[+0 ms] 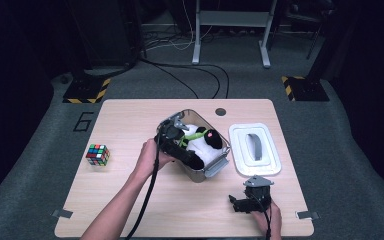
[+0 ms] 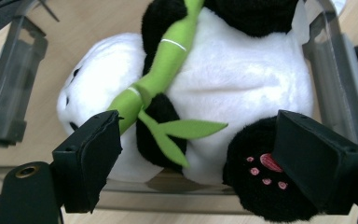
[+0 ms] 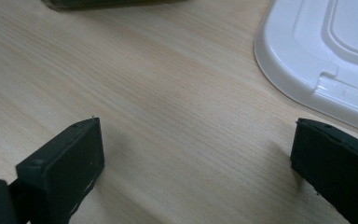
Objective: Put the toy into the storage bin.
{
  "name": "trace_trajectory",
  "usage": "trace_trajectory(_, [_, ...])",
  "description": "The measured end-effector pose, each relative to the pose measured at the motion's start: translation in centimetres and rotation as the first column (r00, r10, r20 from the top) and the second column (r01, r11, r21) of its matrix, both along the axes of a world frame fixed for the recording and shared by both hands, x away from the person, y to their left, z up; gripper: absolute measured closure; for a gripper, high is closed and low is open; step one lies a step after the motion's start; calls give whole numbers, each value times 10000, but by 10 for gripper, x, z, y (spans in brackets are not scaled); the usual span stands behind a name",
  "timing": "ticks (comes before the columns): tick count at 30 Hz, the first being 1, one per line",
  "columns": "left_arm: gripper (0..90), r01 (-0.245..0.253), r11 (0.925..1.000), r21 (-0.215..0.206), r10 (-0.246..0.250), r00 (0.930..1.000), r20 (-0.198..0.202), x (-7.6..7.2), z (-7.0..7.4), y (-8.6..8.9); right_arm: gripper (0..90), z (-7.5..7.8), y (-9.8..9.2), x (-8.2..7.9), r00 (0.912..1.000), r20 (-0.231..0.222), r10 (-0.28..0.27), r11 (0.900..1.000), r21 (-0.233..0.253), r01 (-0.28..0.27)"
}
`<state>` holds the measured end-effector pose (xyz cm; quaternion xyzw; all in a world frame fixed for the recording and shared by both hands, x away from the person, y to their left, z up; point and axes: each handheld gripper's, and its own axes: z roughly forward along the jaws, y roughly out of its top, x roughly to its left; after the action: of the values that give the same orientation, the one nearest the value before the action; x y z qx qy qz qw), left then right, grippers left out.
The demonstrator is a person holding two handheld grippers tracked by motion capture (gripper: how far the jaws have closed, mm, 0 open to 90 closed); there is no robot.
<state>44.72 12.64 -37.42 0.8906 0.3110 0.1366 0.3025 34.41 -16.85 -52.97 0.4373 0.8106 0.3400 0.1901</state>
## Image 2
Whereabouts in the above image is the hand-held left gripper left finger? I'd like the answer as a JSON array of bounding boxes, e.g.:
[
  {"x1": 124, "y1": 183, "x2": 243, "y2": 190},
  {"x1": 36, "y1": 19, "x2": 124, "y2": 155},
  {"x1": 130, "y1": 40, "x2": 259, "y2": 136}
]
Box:
[{"x1": 51, "y1": 109, "x2": 123, "y2": 215}]

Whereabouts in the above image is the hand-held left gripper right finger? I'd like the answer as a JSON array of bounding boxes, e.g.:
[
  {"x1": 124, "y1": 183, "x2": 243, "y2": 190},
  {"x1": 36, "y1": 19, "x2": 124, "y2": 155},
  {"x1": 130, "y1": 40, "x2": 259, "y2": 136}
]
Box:
[{"x1": 272, "y1": 109, "x2": 358, "y2": 217}]

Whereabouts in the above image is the clear plastic storage box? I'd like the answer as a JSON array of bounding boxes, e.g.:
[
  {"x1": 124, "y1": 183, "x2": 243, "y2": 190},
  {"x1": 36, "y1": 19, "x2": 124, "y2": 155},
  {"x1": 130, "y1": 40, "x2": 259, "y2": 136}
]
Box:
[{"x1": 0, "y1": 0, "x2": 358, "y2": 217}]

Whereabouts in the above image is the panda plush toy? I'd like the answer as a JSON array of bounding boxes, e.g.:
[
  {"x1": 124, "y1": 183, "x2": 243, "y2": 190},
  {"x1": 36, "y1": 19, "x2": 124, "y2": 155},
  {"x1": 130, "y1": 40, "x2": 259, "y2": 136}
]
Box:
[{"x1": 56, "y1": 0, "x2": 322, "y2": 224}]

